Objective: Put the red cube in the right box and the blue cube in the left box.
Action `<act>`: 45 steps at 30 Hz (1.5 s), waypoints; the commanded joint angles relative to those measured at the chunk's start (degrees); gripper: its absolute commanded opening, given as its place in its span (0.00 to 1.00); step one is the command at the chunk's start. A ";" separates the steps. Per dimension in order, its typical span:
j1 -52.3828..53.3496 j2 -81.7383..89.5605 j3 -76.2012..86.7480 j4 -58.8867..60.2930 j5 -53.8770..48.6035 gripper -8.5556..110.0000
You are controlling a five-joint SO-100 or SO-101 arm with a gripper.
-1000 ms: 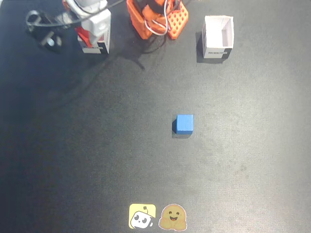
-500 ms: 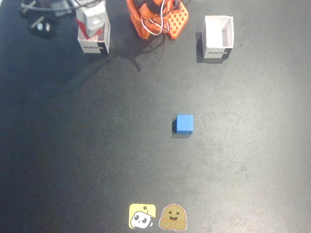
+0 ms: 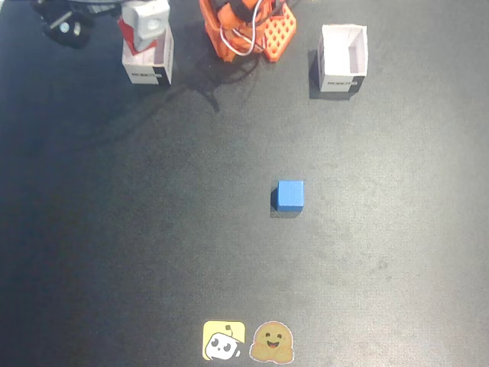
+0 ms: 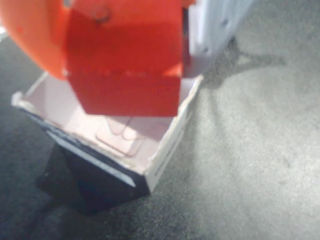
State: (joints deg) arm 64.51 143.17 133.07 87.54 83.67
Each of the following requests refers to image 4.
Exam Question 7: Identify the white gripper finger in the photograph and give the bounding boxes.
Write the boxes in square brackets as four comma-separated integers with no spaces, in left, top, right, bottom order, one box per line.
[184,0,254,77]

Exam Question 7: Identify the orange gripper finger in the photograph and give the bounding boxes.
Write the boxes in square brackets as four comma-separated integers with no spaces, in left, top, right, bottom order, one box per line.
[0,0,74,81]

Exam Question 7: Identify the red cube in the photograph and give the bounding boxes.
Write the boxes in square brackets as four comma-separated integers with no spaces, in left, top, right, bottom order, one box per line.
[63,0,186,118]

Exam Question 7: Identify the white and black cardboard box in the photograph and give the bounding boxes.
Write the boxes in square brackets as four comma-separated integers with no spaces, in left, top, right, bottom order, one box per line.
[11,72,205,216]

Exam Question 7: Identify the dark grey felt mat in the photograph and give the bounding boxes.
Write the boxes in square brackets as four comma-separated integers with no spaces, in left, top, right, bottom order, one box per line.
[0,0,320,240]

